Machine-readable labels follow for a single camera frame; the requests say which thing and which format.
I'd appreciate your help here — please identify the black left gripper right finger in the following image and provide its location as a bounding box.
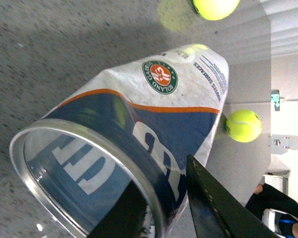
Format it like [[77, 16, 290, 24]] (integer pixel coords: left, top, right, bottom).
[[186, 155, 277, 238]]

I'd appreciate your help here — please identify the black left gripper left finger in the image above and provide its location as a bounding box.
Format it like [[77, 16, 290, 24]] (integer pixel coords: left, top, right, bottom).
[[88, 181, 151, 238]]

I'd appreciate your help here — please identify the clear tennis ball can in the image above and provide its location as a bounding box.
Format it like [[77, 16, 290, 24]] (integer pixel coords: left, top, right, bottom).
[[9, 44, 229, 238]]

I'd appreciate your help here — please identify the far right tennis ball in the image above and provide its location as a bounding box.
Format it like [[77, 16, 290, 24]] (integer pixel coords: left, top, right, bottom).
[[225, 110, 262, 143]]

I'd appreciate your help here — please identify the tennis ball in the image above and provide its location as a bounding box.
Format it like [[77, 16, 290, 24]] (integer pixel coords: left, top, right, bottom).
[[225, 110, 262, 143], [192, 0, 240, 21]]

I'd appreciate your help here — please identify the right centre tennis ball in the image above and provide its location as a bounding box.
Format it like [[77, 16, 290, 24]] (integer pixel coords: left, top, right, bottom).
[[192, 0, 240, 21]]

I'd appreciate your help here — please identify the person in dark jacket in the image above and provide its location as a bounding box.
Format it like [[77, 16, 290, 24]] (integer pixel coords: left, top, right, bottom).
[[245, 183, 298, 238]]

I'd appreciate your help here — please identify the green exit sign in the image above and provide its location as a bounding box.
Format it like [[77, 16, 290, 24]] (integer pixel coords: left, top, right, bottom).
[[271, 90, 280, 112]]

